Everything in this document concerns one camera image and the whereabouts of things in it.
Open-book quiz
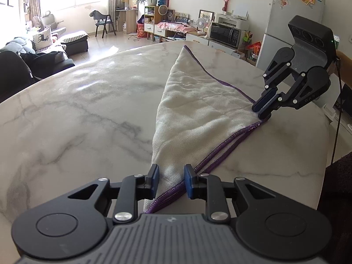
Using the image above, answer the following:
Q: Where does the white towel purple trim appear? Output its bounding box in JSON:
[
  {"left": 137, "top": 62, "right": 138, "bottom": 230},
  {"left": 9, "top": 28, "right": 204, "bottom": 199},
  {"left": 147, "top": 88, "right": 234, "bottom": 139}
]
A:
[{"left": 144, "top": 46, "right": 263, "bottom": 213}]

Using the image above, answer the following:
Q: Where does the white refrigerator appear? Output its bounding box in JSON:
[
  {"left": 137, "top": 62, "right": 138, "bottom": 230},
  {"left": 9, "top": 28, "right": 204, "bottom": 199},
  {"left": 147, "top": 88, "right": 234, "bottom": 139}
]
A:
[{"left": 256, "top": 0, "right": 325, "bottom": 71}]

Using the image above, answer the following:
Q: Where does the black microwave oven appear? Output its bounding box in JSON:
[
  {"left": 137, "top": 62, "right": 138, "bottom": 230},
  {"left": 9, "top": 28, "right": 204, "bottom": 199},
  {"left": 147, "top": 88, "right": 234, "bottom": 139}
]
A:
[{"left": 209, "top": 23, "right": 242, "bottom": 48}]

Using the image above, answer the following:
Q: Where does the white printer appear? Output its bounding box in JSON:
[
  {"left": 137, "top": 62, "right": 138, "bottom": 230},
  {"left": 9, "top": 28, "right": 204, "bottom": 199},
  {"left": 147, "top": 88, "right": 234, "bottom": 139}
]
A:
[{"left": 215, "top": 13, "right": 249, "bottom": 30}]

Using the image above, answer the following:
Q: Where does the low white tv cabinet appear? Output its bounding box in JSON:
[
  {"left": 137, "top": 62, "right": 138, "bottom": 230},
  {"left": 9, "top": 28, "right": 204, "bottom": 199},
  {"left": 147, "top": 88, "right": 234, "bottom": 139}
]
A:
[{"left": 143, "top": 5, "right": 209, "bottom": 46}]

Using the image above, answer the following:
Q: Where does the small white desk fan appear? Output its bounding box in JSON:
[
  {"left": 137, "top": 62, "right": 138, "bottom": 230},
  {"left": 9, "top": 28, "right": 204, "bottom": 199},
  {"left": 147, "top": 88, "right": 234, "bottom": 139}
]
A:
[{"left": 196, "top": 18, "right": 206, "bottom": 35}]

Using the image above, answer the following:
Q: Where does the framed picture on cabinet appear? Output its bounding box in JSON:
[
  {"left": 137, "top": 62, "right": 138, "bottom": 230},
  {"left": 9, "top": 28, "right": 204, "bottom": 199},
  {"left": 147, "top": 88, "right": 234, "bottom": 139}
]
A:
[{"left": 199, "top": 10, "right": 215, "bottom": 24}]

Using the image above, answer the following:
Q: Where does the pink cloth on cabinet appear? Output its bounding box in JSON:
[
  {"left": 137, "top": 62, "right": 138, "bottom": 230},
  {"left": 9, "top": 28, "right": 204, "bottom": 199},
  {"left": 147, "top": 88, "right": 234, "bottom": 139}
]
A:
[{"left": 157, "top": 22, "right": 196, "bottom": 33}]

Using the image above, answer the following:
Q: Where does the black jacket on sofa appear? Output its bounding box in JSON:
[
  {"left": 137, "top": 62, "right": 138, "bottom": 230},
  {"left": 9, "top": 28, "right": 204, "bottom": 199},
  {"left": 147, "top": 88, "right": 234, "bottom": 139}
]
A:
[{"left": 20, "top": 51, "right": 74, "bottom": 79}]

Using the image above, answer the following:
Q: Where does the dark grey sofa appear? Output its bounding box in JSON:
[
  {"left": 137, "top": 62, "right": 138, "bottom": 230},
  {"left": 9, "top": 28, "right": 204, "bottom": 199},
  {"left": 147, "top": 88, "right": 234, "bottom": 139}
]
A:
[{"left": 0, "top": 36, "right": 76, "bottom": 89}]

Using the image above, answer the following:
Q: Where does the dark ottoman checkered top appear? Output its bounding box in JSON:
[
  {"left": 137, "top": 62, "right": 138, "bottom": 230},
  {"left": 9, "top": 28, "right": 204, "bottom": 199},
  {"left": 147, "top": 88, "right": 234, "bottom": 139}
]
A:
[{"left": 59, "top": 30, "right": 89, "bottom": 57}]

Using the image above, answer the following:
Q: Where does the wooden desk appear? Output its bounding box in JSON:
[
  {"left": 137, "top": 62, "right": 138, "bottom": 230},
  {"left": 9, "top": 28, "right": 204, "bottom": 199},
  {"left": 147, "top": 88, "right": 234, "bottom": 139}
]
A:
[{"left": 115, "top": 8, "right": 138, "bottom": 34}]

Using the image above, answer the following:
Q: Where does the black dining chair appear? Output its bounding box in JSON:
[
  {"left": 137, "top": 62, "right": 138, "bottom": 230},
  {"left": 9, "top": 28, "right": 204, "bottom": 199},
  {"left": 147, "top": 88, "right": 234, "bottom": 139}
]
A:
[{"left": 89, "top": 10, "right": 116, "bottom": 38}]

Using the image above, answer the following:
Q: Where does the deer print cushion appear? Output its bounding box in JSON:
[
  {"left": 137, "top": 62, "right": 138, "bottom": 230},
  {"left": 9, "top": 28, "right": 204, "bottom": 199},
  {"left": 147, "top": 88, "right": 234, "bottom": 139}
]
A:
[{"left": 32, "top": 27, "right": 53, "bottom": 50}]

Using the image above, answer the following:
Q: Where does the grey office chair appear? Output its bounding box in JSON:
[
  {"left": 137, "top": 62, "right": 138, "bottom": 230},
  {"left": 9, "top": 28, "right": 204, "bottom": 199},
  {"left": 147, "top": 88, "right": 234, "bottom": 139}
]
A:
[{"left": 41, "top": 11, "right": 66, "bottom": 36}]

